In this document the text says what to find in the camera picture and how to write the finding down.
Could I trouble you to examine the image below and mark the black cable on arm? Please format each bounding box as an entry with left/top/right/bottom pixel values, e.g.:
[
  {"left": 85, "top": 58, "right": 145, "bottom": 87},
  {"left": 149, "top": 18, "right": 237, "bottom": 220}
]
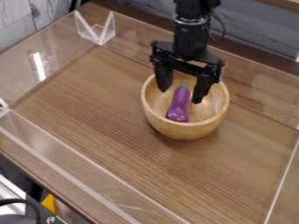
[{"left": 205, "top": 11, "right": 226, "bottom": 45}]

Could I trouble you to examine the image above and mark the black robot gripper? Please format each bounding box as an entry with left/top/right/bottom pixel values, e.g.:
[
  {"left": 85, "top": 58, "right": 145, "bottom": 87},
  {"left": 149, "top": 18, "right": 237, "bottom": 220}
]
[{"left": 149, "top": 17, "right": 224, "bottom": 104}]

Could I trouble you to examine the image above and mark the clear acrylic corner bracket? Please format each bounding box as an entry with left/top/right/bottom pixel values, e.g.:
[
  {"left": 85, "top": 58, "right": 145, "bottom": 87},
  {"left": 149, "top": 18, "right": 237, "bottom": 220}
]
[{"left": 73, "top": 10, "right": 116, "bottom": 46}]

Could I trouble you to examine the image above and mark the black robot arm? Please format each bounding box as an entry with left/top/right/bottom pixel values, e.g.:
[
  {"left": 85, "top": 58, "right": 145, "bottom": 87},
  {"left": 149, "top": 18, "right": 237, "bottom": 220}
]
[{"left": 149, "top": 0, "right": 224, "bottom": 104}]

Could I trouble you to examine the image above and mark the brown wooden bowl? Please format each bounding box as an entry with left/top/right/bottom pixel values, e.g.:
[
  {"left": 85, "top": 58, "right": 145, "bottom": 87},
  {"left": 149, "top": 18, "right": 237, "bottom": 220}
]
[{"left": 141, "top": 72, "right": 229, "bottom": 140}]

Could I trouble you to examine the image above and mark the purple toy eggplant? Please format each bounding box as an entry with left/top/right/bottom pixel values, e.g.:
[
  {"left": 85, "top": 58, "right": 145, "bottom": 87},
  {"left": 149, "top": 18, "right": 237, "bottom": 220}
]
[{"left": 165, "top": 84, "right": 190, "bottom": 123}]

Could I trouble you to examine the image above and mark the yellow black device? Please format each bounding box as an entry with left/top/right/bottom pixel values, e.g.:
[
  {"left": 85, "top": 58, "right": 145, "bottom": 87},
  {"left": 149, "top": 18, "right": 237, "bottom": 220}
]
[{"left": 23, "top": 193, "right": 68, "bottom": 224}]

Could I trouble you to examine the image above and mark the clear acrylic table barrier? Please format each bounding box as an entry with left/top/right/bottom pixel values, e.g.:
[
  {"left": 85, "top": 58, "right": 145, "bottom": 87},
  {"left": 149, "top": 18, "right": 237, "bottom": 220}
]
[{"left": 0, "top": 3, "right": 299, "bottom": 224}]

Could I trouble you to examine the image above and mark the black cable bottom left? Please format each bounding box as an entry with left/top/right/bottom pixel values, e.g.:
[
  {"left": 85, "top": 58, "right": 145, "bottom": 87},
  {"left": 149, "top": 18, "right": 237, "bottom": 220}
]
[{"left": 0, "top": 197, "right": 42, "bottom": 224}]

